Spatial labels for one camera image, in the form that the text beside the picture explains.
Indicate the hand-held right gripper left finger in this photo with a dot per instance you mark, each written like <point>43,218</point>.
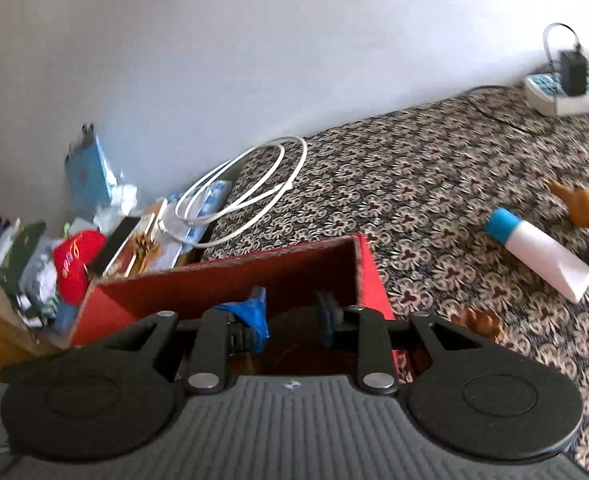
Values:
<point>252,312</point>

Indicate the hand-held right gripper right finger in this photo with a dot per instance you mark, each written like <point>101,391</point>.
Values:
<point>326,318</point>

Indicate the red cardboard box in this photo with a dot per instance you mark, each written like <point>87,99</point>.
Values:
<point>234,280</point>

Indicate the brown pine cone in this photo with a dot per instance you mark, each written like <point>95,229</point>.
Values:
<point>480,322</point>

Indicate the white tube with blue cap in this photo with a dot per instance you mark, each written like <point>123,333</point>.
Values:
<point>539,252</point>

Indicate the blue white patterned packet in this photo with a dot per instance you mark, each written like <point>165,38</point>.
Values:
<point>207,202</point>

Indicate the black phone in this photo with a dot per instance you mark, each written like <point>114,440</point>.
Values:
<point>120,244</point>

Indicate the white plastic bag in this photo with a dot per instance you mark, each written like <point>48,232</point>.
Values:
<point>117,201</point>

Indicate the blue bag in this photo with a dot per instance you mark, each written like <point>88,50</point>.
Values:
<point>86,170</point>

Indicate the dark green cloth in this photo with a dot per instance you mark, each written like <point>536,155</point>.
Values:
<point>24,252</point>

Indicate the white power strip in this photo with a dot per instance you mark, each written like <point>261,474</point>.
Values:
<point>566,94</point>

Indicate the black power adapter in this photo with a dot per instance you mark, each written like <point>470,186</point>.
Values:
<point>573,73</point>

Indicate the wooden picture frame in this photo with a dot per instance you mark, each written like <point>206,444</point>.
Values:
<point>142,252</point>

